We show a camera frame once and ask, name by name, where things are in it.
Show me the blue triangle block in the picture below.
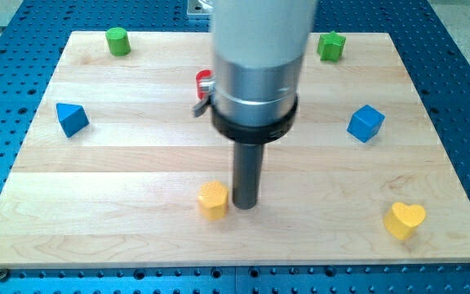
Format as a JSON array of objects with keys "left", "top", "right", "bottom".
[{"left": 55, "top": 103, "right": 90, "bottom": 138}]

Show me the blue cube block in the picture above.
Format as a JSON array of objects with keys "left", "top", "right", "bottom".
[{"left": 347, "top": 105, "right": 385, "bottom": 143}]

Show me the red cylinder block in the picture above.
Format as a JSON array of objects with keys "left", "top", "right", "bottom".
[{"left": 196, "top": 69, "right": 215, "bottom": 100}]

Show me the yellow hexagon block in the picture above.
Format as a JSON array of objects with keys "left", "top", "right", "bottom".
[{"left": 197, "top": 180, "right": 228, "bottom": 221}]

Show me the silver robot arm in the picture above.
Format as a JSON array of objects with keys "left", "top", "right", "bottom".
[{"left": 193, "top": 0, "right": 317, "bottom": 145}]

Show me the light wooden board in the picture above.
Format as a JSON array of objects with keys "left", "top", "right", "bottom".
[{"left": 0, "top": 31, "right": 470, "bottom": 269}]

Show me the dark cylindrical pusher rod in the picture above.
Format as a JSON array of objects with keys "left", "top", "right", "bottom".
[{"left": 232, "top": 143, "right": 264, "bottom": 210}]

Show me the green cylinder block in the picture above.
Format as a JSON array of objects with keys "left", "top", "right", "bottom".
[{"left": 105, "top": 27, "right": 131, "bottom": 56}]

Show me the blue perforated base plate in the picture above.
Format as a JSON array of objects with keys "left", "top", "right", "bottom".
[{"left": 0, "top": 0, "right": 470, "bottom": 293}]

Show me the green star block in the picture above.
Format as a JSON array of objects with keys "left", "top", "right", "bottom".
[{"left": 317, "top": 31, "right": 346, "bottom": 62}]

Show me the yellow heart block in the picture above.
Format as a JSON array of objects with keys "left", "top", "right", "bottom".
[{"left": 383, "top": 202, "right": 427, "bottom": 241}]

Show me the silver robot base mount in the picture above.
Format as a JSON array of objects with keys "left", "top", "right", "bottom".
[{"left": 187, "top": 0, "right": 214, "bottom": 17}]

